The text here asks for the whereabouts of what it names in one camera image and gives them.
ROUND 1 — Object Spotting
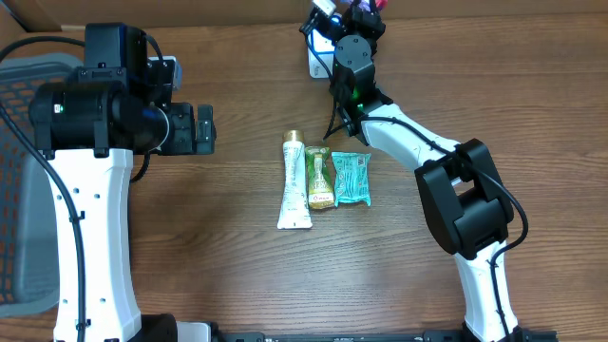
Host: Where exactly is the grey plastic basket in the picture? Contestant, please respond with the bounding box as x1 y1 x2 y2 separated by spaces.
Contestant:
1 53 82 318

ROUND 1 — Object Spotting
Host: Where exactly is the teal wet wipes pack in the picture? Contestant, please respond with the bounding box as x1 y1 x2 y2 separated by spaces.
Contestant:
332 152 371 207

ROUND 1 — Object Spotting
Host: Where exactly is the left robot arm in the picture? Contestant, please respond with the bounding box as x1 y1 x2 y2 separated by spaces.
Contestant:
29 23 217 341

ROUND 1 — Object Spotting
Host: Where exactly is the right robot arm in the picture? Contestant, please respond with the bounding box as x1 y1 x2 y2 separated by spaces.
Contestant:
317 2 522 341

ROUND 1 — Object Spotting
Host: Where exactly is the white barcode scanner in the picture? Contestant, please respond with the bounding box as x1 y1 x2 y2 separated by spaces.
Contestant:
307 29 335 80

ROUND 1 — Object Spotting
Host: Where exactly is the cardboard back panel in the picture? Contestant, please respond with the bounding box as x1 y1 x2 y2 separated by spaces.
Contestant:
1 0 607 31

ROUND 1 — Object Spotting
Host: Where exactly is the green gold snack packet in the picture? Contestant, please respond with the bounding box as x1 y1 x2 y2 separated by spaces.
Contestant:
305 146 334 210

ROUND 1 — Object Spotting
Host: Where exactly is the purple sanitary pad pack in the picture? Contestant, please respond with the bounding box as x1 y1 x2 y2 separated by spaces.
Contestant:
347 0 389 12

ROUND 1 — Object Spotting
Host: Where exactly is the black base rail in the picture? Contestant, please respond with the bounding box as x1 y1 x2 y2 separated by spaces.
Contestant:
211 329 560 342

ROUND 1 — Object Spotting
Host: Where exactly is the white tube gold cap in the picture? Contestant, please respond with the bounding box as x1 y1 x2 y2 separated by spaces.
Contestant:
276 130 313 230

